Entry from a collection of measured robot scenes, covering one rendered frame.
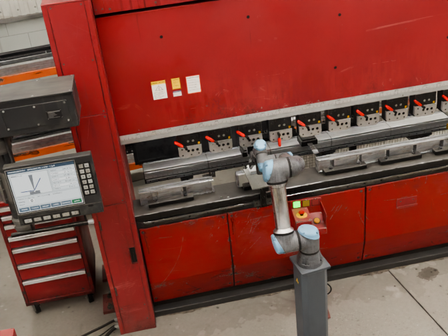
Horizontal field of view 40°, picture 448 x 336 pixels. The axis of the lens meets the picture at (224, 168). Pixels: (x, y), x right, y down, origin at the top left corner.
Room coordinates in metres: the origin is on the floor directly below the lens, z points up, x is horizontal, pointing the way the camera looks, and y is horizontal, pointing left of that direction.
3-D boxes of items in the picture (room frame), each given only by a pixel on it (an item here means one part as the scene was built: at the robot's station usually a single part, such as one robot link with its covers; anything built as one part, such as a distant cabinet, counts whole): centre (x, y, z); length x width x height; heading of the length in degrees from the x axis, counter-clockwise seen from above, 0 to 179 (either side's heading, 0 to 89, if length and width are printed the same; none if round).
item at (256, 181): (3.42, -0.23, 1.00); 0.26 x 0.18 x 0.01; 8
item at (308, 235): (2.78, -0.42, 0.94); 0.13 x 0.12 x 0.14; 97
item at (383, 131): (3.92, -0.57, 0.93); 2.30 x 0.14 x 0.10; 98
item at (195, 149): (3.51, 0.21, 1.26); 0.15 x 0.09 x 0.17; 98
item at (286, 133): (3.59, -0.39, 1.26); 0.15 x 0.09 x 0.17; 98
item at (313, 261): (2.78, -0.43, 0.82); 0.15 x 0.15 x 0.10
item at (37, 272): (3.71, 1.32, 0.50); 0.50 x 0.50 x 1.00; 8
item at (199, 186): (3.50, 0.33, 0.92); 0.50 x 0.06 x 0.10; 98
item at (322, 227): (3.26, -0.51, 0.75); 0.20 x 0.16 x 0.18; 92
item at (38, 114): (2.93, 0.96, 1.53); 0.51 x 0.25 x 0.85; 97
